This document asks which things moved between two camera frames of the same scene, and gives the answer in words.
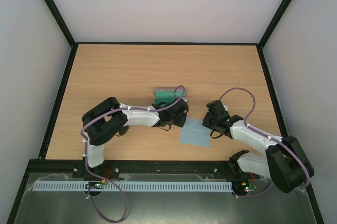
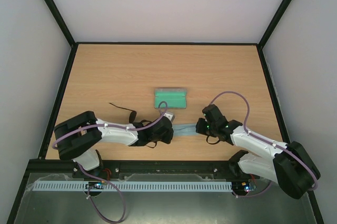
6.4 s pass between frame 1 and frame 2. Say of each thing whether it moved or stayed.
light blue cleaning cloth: moved
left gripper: moved
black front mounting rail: stayed
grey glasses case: stayed
